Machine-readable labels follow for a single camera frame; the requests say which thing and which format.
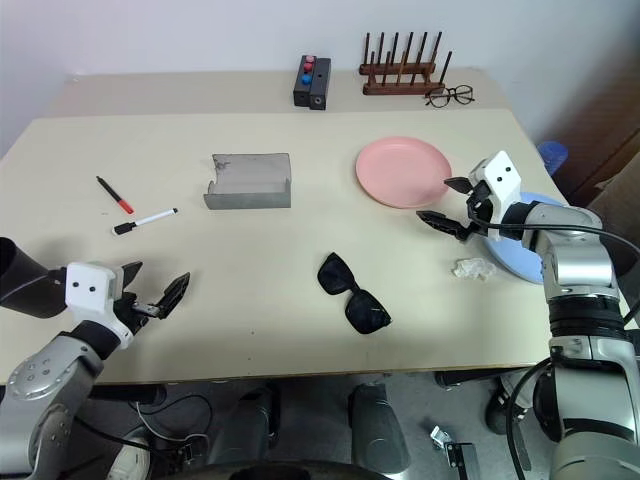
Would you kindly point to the small metal clamp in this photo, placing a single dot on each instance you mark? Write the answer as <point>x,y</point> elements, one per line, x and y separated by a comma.
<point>440,436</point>

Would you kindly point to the brown wooden peg rack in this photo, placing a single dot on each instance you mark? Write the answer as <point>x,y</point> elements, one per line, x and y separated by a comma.
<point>395,87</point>

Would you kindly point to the brown cardboard box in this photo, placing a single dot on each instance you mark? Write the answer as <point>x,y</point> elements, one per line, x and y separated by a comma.
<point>620,190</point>

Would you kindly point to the light blue plastic plate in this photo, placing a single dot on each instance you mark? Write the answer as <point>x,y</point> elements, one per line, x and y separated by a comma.
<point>515,260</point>

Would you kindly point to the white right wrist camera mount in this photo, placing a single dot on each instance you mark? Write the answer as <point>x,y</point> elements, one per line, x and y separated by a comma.
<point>502,175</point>

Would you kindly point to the crumpled white tissue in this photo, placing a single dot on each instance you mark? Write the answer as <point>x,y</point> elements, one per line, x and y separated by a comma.
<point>472,269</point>

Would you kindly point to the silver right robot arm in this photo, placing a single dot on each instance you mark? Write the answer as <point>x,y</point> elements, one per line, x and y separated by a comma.
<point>580,260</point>

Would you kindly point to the black cone-shaped cover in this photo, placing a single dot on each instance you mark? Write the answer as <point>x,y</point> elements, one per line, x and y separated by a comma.
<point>27,285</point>

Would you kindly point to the clear black-framed eyeglasses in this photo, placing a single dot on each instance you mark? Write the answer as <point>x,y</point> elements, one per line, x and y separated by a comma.
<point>464,95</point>

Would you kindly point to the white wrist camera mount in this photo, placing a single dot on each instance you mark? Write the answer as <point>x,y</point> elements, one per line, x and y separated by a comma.
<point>502,175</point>
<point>90,290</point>

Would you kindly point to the pink plastic plate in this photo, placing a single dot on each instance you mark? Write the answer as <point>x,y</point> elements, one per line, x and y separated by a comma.
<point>400,170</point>

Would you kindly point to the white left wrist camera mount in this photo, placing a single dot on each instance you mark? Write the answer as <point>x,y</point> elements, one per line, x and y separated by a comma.
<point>90,290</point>

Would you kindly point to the black sunglasses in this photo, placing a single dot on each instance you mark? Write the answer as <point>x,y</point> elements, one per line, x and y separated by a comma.
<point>335,277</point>

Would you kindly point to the black marker with red cap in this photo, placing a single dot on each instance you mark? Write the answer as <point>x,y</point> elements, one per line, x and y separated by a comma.
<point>112,192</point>

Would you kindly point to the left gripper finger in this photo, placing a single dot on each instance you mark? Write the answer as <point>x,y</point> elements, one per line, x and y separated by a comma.
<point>131,274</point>
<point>175,296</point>

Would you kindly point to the dark grey rounded shape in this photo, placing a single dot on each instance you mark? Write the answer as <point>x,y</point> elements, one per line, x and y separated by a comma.
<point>377,425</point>
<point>245,425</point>

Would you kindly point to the black and white shoe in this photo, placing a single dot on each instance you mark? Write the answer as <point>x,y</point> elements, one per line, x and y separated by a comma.
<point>505,405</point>

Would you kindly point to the black box with coloured buttons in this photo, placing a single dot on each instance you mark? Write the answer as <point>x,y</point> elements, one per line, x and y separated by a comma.
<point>302,92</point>

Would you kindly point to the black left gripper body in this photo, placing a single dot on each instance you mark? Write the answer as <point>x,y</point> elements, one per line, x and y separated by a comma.
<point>136,309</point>

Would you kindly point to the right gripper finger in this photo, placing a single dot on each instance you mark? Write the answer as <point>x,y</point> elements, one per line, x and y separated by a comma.
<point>459,185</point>
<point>442,222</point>

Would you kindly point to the black metal bracket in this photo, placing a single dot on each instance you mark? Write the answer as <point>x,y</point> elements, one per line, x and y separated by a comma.
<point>462,462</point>

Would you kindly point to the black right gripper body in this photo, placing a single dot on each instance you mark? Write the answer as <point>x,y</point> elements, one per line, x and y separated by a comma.
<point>481,202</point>

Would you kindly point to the white marker with black cap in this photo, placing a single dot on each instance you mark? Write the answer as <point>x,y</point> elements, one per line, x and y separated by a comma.
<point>150,219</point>

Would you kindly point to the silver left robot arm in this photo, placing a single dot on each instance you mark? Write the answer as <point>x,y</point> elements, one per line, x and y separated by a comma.
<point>45,370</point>

